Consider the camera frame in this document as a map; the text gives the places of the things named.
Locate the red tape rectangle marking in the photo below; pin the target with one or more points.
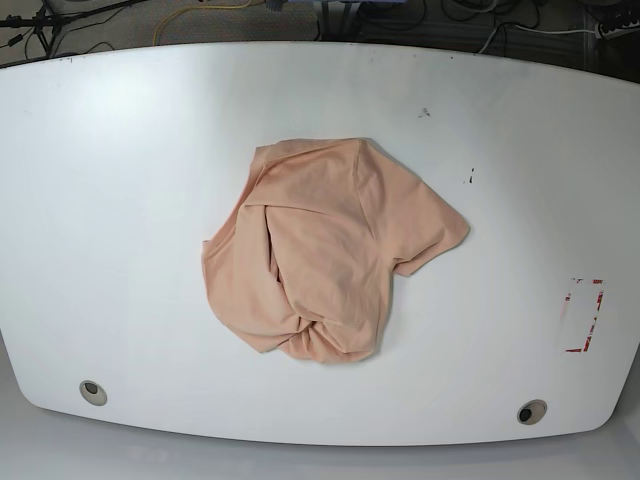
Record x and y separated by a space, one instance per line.
580 313

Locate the black tripod stand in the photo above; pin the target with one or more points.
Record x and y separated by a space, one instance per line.
47 23

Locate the left table grommet hole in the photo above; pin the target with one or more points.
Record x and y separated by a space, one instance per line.
93 393

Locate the table grommet hole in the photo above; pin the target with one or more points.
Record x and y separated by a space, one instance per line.
93 393
532 412

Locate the peach T-shirt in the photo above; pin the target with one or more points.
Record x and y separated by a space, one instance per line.
305 261

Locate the white power strip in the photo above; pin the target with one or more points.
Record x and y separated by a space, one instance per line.
621 25

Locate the right table grommet hole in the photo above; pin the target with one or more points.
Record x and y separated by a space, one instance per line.
532 412

